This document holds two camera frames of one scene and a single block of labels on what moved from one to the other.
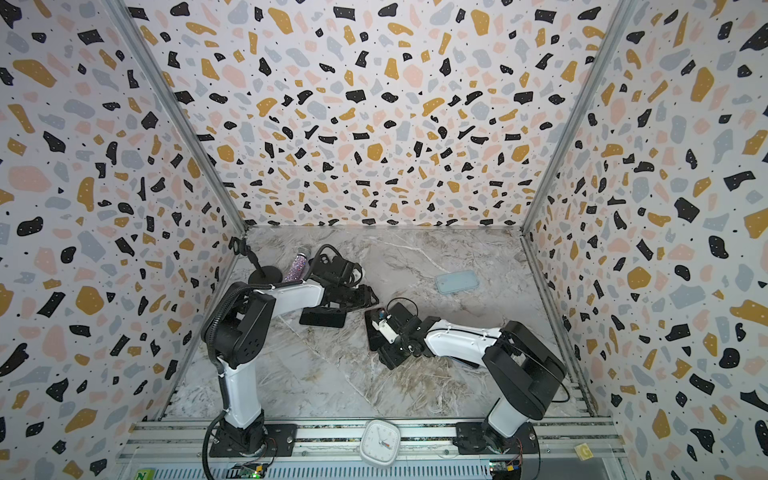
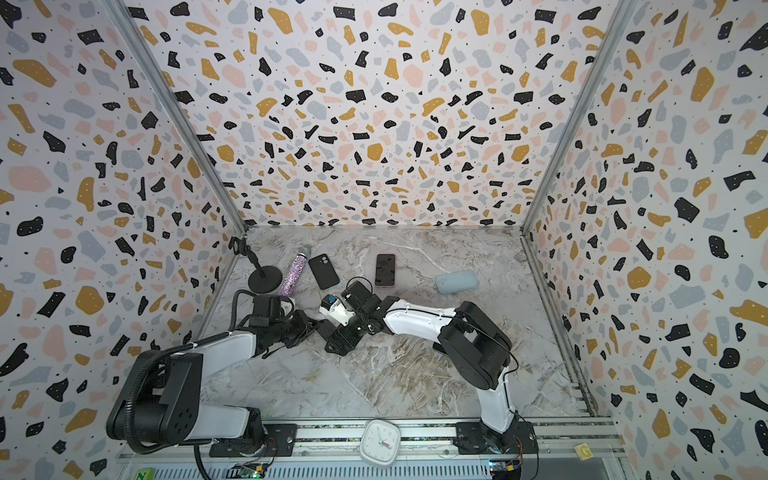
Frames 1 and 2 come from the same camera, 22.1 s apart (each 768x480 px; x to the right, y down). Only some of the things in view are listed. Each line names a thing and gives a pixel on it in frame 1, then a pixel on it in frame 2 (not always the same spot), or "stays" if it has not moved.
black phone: (372, 339) → (385, 271)
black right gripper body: (384, 339) → (342, 335)
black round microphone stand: (264, 275) stays
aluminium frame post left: (131, 31) stays
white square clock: (380, 442) stays
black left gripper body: (350, 298) → (289, 332)
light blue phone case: (452, 282) stays
